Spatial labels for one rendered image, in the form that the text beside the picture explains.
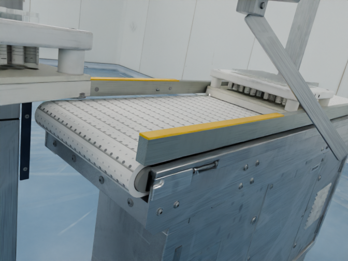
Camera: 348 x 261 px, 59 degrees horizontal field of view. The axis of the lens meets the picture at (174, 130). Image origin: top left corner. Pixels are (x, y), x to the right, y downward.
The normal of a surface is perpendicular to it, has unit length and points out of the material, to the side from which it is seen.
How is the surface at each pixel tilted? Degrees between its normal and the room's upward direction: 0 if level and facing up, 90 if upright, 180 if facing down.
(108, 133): 0
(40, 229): 0
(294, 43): 90
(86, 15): 90
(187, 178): 90
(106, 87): 90
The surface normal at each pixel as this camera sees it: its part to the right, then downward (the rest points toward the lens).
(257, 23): 0.22, 0.29
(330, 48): -0.74, 0.08
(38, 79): 0.87, 0.26
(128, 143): 0.18, -0.93
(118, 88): 0.71, 0.34
